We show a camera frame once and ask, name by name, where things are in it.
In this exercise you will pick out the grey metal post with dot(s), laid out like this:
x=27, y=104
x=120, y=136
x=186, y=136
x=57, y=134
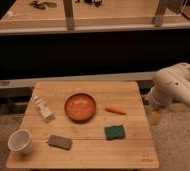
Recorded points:
x=68, y=9
x=157, y=20

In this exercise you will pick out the white tube bottle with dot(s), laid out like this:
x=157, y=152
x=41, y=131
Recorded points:
x=43, y=109

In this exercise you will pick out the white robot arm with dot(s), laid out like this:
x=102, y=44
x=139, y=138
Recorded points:
x=169, y=83

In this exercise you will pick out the orange round bowl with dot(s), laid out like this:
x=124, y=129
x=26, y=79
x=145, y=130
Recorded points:
x=80, y=107

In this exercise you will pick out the white paper cup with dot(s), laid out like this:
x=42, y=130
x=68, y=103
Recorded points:
x=20, y=141

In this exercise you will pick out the pale tan end effector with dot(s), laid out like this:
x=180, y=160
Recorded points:
x=155, y=115

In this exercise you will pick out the dark tool on far table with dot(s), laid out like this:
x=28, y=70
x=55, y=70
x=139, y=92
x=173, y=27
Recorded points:
x=42, y=5

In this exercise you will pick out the grey rectangular sponge block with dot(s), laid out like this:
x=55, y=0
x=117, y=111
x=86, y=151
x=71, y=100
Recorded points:
x=60, y=142

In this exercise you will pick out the green sponge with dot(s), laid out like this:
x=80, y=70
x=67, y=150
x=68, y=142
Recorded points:
x=114, y=132

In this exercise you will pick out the grey metal post right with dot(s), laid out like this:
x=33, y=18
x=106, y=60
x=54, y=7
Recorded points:
x=157, y=20

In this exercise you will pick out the grey metal post left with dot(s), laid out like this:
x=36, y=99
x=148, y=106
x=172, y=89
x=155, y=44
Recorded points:
x=68, y=9

